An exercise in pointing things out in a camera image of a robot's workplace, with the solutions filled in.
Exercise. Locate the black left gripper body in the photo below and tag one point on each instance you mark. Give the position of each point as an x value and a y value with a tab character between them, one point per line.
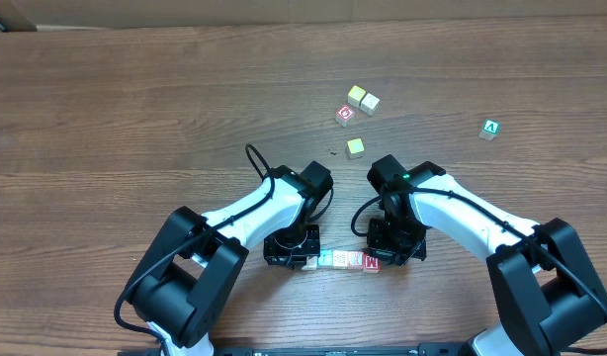
291	255

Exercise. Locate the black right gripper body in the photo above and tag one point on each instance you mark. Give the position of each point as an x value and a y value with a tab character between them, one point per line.
394	250

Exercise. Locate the wooden block B and brush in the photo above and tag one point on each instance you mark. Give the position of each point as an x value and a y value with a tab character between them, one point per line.
311	263

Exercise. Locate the blue T wooden block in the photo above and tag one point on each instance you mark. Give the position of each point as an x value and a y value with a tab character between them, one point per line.
325	259

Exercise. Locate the red M wooden block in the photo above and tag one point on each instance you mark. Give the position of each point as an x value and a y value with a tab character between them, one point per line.
371	264

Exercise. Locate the yellow K wooden block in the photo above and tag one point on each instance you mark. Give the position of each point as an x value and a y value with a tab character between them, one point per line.
340	259

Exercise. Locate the red drawing wooden block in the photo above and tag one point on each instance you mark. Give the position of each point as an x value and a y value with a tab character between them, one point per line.
355	260

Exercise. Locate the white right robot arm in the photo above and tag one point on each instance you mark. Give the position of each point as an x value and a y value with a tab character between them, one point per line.
546	289

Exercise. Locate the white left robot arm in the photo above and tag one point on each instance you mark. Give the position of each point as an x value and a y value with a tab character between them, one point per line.
182	282

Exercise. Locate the yellow L wooden block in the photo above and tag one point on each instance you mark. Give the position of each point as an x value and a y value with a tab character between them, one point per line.
355	148

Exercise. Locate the red O wooden block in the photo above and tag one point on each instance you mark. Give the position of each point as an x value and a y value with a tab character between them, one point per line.
345	115

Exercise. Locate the plain wooden block yellow side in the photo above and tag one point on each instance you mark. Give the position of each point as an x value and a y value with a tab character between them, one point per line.
369	104

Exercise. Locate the green A wooden block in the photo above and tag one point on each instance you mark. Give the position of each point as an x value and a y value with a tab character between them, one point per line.
490	129

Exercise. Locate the yellow top wooden block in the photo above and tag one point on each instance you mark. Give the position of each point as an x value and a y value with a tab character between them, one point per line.
355	96

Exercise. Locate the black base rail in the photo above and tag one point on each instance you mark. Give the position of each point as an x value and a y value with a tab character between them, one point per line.
422	349

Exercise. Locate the cardboard wall panel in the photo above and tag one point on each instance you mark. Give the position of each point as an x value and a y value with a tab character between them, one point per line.
28	15

